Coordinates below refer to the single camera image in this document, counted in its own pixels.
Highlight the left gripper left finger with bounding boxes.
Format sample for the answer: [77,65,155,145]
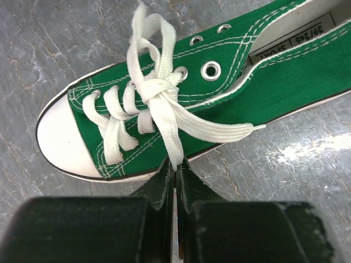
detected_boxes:
[1,159,173,262]

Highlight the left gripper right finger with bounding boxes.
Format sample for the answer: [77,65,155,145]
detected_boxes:
[175,160,337,262]

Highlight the green sneaker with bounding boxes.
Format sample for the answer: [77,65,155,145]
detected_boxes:
[36,1,350,183]

